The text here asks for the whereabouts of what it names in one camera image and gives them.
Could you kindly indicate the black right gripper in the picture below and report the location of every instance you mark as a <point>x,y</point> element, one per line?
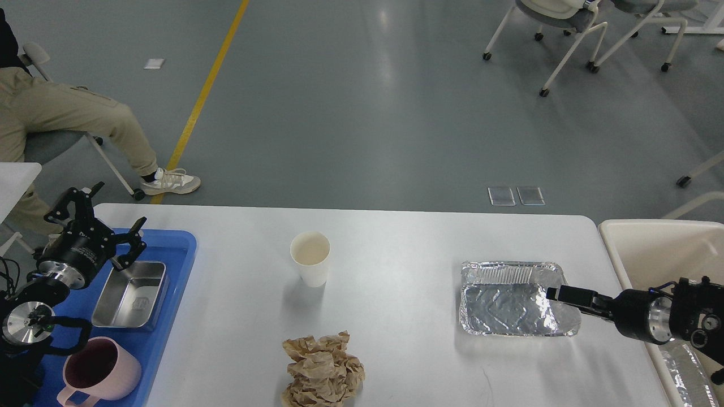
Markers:
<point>639,315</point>

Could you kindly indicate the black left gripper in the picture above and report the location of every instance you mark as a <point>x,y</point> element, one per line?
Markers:
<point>78,254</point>

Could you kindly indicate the stainless steel rectangular container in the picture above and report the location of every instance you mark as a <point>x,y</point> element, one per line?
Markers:
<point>131,299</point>

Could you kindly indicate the aluminium foil tray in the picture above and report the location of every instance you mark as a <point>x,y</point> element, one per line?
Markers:
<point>508,298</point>

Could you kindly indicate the pink plastic mug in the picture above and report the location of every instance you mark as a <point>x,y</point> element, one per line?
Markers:
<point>103,370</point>

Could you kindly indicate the white paper cup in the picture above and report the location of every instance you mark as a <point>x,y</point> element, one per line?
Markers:
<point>310,253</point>

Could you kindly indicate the brown paper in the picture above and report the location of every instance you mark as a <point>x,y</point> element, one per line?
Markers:
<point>322,372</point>

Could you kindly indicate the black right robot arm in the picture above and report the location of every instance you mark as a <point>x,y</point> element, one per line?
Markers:
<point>685,310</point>

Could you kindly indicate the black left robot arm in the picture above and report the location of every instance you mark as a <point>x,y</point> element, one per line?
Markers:
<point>30,327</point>

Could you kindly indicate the beige plastic bin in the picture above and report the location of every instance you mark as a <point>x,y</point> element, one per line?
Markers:
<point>647,253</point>

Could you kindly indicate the grey chair at left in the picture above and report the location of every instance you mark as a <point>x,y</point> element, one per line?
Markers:
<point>43,147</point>

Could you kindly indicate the white side table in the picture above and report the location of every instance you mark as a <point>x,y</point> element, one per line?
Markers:
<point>16,177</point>

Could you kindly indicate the foil tray inside bin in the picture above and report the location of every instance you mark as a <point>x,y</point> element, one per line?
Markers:
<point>686,381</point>

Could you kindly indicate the right floor socket plate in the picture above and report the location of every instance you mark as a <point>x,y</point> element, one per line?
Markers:
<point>530,196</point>

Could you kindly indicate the floor socket plate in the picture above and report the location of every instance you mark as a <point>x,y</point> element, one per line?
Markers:
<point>501,196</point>
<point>530,196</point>

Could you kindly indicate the person in khaki trousers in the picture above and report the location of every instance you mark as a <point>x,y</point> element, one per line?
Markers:
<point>32,104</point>

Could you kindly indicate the left floor socket plate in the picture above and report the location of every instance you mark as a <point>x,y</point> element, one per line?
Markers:
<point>501,196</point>

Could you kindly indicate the white office chair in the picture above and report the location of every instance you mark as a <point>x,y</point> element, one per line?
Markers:
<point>574,17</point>
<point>648,13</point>

